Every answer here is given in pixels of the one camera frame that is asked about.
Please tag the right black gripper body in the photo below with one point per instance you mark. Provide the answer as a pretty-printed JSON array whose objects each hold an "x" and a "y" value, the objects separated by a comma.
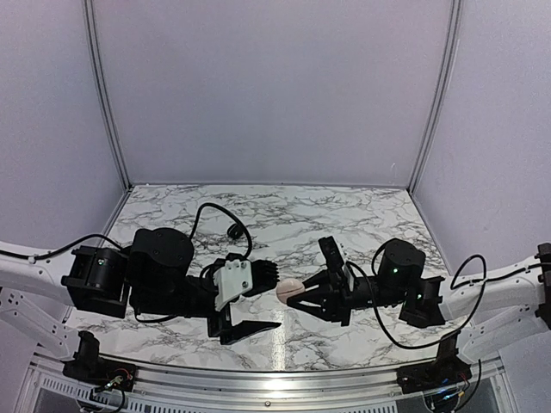
[{"x": 341, "y": 285}]

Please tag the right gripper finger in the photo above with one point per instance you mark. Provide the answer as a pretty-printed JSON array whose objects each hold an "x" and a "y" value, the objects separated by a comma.
[
  {"x": 317, "y": 311},
  {"x": 319, "y": 283}
]

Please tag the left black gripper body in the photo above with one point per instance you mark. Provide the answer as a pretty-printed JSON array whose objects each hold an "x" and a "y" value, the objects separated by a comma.
[{"x": 224, "y": 323}]

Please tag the white earbud charging case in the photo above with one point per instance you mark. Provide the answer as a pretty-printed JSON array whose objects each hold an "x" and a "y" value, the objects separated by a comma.
[{"x": 288, "y": 288}]

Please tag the black earbud charging case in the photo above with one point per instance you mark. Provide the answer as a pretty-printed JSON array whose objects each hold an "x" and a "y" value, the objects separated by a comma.
[{"x": 235, "y": 231}]

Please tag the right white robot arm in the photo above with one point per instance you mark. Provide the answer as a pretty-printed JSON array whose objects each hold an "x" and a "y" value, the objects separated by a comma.
[{"x": 498, "y": 307}]

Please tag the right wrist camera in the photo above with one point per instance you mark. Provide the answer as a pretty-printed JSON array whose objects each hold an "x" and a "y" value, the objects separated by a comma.
[{"x": 336, "y": 264}]

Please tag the aluminium front rail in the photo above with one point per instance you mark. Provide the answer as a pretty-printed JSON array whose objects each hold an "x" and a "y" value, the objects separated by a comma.
[{"x": 160, "y": 388}]

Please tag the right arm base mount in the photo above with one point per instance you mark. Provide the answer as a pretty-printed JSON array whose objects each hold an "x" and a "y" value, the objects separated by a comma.
[{"x": 443, "y": 381}]

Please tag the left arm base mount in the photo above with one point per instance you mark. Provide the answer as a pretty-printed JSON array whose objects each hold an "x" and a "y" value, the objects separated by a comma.
[{"x": 89, "y": 367}]

